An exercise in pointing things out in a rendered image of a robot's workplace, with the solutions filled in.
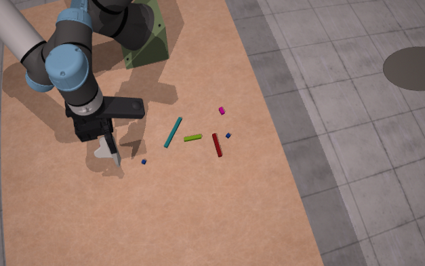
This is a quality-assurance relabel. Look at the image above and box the turquoise rod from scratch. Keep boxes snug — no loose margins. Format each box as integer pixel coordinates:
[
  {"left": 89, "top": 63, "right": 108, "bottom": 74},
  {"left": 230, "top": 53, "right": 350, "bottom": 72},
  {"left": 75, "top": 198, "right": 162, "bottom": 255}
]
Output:
[{"left": 164, "top": 117, "right": 182, "bottom": 148}]

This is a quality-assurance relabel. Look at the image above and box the red rod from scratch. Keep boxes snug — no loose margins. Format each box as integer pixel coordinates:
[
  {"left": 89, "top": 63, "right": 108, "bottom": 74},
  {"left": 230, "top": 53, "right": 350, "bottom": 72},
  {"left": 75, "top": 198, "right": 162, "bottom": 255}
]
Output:
[{"left": 212, "top": 133, "right": 222, "bottom": 157}]

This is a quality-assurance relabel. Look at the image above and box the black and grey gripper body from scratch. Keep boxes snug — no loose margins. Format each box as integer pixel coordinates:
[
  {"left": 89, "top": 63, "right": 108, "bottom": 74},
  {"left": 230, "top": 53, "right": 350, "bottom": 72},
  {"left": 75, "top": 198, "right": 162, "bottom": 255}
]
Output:
[{"left": 64, "top": 98, "right": 113, "bottom": 142}]

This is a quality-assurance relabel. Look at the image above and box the lime green rod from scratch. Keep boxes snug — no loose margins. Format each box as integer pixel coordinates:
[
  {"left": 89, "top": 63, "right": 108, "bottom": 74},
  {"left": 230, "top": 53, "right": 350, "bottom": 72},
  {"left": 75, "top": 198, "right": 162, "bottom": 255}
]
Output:
[{"left": 184, "top": 134, "right": 201, "bottom": 142}]

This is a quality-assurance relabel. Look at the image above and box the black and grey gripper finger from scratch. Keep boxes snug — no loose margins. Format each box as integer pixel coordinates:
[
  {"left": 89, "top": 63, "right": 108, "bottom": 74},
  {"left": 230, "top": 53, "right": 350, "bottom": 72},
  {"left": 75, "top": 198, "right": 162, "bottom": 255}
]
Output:
[{"left": 94, "top": 129, "right": 121, "bottom": 167}]

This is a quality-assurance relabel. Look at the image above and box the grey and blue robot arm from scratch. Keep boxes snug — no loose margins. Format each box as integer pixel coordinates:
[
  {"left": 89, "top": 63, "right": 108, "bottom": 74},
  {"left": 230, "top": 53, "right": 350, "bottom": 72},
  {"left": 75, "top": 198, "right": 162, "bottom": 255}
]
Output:
[{"left": 0, "top": 0, "right": 155, "bottom": 119}]

